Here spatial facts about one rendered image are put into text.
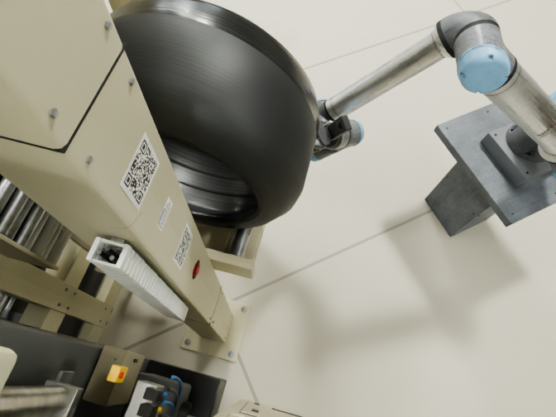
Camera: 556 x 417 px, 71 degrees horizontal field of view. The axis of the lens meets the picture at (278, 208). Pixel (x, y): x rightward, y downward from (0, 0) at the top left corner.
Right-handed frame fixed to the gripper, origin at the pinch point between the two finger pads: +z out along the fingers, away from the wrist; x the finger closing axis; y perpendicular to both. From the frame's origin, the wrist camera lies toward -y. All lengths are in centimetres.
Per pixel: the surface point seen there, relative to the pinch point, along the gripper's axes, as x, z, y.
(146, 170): -8, 62, -18
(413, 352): -101, -75, 36
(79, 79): -3, 74, -31
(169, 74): 9, 48, -13
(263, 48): 11.1, 30.9, -20.4
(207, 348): -62, -13, 100
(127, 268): -18, 64, -8
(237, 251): -23.1, 18.9, 19.9
